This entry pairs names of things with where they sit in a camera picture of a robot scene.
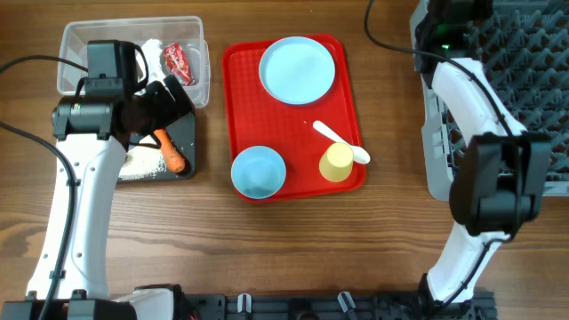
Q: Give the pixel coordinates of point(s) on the red strawberry snack wrapper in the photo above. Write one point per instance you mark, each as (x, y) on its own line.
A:
(177, 62)

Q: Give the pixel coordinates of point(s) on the white plastic spoon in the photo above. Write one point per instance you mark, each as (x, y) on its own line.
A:
(361, 156)

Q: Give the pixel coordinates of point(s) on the light blue plate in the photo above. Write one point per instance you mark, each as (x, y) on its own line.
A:
(297, 70)

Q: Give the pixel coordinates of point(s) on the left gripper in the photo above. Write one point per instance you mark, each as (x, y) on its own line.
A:
(171, 111)

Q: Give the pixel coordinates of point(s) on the clear plastic bin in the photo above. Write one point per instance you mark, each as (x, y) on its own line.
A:
(186, 30)

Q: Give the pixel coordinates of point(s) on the yellow plastic cup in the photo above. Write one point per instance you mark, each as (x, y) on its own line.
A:
(336, 163)

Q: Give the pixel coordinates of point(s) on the black waste tray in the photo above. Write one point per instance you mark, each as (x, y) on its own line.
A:
(183, 136)

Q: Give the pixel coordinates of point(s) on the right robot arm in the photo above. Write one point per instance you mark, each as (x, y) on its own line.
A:
(500, 182)

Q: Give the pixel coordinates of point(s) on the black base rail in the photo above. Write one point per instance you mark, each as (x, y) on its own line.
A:
(341, 306)

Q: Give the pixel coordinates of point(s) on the orange carrot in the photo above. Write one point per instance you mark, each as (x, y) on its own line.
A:
(173, 159)

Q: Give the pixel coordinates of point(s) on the red serving tray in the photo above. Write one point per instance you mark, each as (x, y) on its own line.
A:
(257, 119)

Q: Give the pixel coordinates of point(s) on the white rice pile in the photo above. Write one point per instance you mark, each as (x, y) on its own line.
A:
(142, 163)

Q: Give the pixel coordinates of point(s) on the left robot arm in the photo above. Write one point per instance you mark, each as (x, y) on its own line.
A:
(93, 131)

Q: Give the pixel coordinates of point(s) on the light blue bowl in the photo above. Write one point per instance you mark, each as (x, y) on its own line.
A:
(258, 172)

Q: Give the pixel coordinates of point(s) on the white tissue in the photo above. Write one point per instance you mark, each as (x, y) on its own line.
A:
(153, 68)

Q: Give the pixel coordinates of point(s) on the grey dishwasher rack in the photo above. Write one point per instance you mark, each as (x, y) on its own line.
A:
(524, 47)

